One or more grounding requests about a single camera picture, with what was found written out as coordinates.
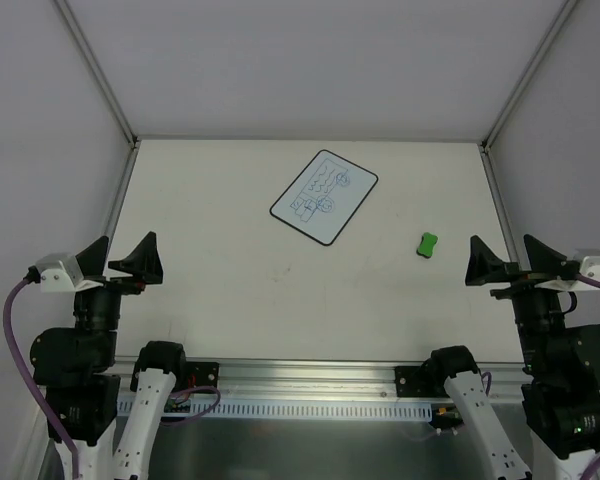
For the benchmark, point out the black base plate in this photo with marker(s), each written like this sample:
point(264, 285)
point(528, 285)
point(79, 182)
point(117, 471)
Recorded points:
point(414, 382)
point(198, 374)

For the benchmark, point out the green felt whiteboard eraser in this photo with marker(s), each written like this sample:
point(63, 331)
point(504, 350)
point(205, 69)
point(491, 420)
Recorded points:
point(427, 245)

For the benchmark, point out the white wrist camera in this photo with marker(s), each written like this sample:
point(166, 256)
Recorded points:
point(61, 273)
point(588, 277)

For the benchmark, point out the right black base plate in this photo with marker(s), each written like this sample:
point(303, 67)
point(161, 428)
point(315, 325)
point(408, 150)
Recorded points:
point(414, 382)

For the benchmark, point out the aluminium frame post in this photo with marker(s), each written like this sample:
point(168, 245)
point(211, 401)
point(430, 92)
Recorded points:
point(529, 71)
point(85, 50)

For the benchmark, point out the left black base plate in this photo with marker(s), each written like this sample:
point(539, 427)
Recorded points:
point(198, 374)

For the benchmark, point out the left aluminium table edge rail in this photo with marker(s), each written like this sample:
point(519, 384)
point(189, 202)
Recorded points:
point(120, 192)

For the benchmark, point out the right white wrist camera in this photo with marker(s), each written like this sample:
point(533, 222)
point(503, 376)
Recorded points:
point(588, 277)

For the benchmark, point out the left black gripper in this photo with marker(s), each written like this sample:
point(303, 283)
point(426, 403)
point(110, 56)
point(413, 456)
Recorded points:
point(113, 285)

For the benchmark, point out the right aluminium frame post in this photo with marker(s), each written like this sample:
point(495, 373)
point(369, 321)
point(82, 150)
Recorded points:
point(529, 71)

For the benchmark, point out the aluminium mounting rail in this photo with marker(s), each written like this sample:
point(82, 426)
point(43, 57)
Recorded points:
point(327, 380)

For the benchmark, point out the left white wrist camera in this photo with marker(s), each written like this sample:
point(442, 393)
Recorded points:
point(61, 273)

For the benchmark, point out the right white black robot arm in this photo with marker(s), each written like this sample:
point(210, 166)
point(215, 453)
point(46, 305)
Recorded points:
point(561, 402)

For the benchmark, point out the small black-framed whiteboard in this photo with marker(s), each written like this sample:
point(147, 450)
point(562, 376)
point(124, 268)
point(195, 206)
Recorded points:
point(324, 197)

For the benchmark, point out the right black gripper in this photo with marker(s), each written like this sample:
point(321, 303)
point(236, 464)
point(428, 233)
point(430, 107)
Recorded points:
point(525, 279)

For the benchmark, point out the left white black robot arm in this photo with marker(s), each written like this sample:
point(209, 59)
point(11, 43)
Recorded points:
point(72, 363)

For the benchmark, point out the white slotted cable duct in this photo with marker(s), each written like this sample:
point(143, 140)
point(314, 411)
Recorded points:
point(392, 411)

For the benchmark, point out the right aluminium table edge rail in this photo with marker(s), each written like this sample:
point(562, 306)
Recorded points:
point(504, 219)

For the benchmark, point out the left aluminium frame post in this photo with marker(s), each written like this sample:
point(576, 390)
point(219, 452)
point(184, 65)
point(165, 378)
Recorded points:
point(85, 50)

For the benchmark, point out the aluminium table edge rail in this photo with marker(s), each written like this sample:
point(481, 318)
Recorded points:
point(120, 192)
point(504, 219)

